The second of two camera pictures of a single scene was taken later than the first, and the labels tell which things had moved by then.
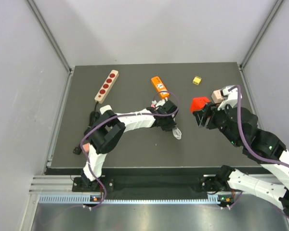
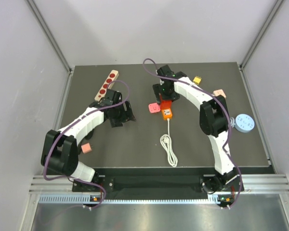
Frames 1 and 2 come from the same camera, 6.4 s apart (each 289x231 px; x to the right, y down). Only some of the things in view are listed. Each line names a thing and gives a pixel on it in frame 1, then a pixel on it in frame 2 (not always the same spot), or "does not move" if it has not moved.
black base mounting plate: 211,184 does not move
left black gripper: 169,127 -> 126,115
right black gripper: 210,109 -> 158,89
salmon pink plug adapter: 86,147 does not move
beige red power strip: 106,87 does not move
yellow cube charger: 196,80 does not move
